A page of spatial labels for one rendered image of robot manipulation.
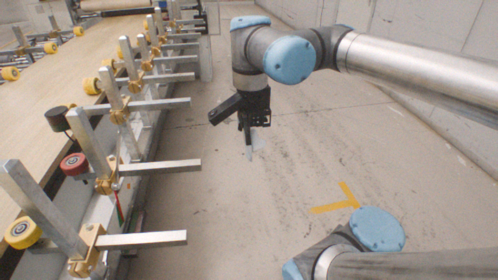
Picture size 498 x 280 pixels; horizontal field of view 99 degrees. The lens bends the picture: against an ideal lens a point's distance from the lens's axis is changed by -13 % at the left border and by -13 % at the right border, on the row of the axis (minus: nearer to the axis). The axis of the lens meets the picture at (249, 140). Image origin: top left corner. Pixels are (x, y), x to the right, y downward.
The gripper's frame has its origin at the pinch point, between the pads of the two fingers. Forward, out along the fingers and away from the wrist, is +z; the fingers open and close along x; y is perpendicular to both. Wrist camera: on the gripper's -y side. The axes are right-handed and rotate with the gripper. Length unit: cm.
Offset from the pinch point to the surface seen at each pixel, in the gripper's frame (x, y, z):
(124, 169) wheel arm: 5.5, -38.7, 7.8
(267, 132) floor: 127, 47, 94
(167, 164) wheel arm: 5.4, -24.6, 7.8
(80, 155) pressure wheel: 10, -53, 3
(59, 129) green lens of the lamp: 1, -49, -14
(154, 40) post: 101, -35, -7
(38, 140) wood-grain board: 24, -74, 4
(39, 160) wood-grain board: 11, -68, 4
